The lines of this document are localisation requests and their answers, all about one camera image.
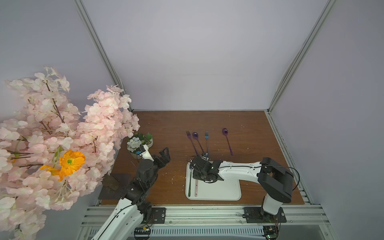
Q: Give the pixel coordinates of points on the green handled iridescent fork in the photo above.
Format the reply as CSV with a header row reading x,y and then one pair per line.
x,y
190,182

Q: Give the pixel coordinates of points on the orange artificial poppy flower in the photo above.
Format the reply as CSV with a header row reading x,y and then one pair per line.
x,y
70,162

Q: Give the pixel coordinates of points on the white flower beige pot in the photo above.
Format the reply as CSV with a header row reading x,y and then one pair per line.
x,y
133,144

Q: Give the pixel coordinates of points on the white plastic tray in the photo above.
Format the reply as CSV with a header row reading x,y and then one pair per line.
x,y
228,190

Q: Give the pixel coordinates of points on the silver spoon pink handle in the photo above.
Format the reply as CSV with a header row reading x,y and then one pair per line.
x,y
196,188

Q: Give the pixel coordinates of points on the right corner aluminium post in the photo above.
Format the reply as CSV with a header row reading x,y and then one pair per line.
x,y
300,55

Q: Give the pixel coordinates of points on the pink blossom artificial tree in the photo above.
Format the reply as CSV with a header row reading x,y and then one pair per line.
x,y
46,127

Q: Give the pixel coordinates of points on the blue fork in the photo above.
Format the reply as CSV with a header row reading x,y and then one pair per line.
x,y
207,142

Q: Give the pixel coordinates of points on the purple spoon long handle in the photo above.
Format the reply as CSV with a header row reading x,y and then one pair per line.
x,y
196,137

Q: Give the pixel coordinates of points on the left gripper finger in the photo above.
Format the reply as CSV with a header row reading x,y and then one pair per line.
x,y
165,156
157,159

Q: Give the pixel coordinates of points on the left corner aluminium post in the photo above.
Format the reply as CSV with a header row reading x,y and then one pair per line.
x,y
82,11

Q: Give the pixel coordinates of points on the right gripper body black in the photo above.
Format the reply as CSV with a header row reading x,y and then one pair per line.
x,y
197,166

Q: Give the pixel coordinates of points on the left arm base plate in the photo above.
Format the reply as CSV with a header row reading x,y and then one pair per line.
x,y
154,216

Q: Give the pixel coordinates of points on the left controller board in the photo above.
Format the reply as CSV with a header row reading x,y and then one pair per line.
x,y
142,233

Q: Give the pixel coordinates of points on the right controller board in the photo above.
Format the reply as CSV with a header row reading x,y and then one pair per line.
x,y
271,232

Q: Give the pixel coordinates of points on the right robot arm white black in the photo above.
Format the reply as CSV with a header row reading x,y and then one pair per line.
x,y
274,178

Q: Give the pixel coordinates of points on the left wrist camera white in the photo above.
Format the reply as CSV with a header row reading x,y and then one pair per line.
x,y
143,152

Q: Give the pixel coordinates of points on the purple fork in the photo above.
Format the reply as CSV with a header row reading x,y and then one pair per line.
x,y
190,138

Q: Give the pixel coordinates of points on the corner aluminium post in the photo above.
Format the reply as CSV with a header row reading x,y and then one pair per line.
x,y
300,55
82,11

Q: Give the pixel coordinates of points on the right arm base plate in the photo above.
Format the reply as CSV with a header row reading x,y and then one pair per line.
x,y
258,216

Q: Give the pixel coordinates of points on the controller board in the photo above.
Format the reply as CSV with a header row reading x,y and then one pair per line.
x,y
271,232
142,233

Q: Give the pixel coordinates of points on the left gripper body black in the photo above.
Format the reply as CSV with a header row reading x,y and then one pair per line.
x,y
159,160

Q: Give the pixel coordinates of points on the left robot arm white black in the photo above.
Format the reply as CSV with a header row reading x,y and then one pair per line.
x,y
133,208

